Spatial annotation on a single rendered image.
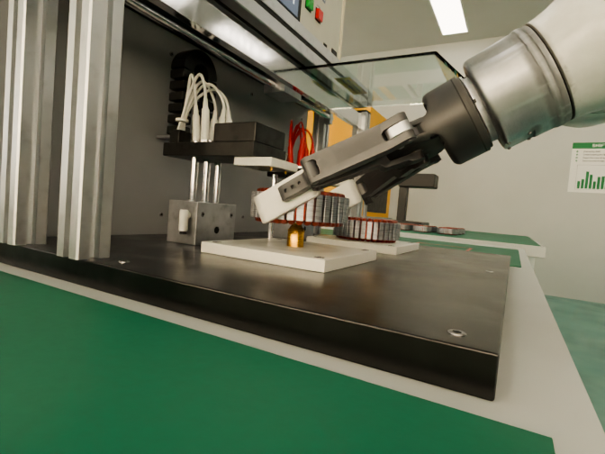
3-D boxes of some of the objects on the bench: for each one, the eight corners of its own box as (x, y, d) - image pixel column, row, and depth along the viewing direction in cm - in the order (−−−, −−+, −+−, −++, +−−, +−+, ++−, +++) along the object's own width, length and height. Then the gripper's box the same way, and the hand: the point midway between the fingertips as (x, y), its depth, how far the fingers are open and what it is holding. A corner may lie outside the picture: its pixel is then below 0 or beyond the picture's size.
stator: (404, 241, 69) (406, 221, 69) (391, 244, 59) (393, 220, 58) (345, 235, 73) (346, 215, 73) (322, 237, 63) (325, 214, 63)
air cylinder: (234, 243, 54) (237, 204, 54) (194, 245, 47) (198, 201, 47) (206, 239, 56) (209, 201, 56) (166, 240, 50) (168, 198, 49)
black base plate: (509, 267, 73) (510, 255, 73) (494, 403, 17) (500, 352, 17) (295, 240, 96) (296, 231, 95) (-15, 258, 39) (-14, 237, 39)
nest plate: (376, 259, 48) (377, 249, 48) (324, 273, 35) (325, 259, 35) (275, 246, 55) (275, 237, 55) (200, 251, 42) (201, 240, 42)
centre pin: (306, 247, 45) (308, 223, 45) (298, 247, 43) (300, 223, 43) (292, 244, 46) (293, 222, 46) (283, 245, 44) (285, 222, 44)
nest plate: (419, 249, 69) (419, 242, 69) (396, 255, 56) (397, 247, 56) (341, 240, 76) (342, 233, 76) (305, 243, 63) (306, 235, 63)
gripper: (490, 112, 24) (235, 247, 34) (501, 164, 45) (339, 239, 55) (439, 15, 26) (209, 172, 36) (473, 109, 46) (320, 192, 56)
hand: (301, 205), depth 44 cm, fingers closed on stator, 11 cm apart
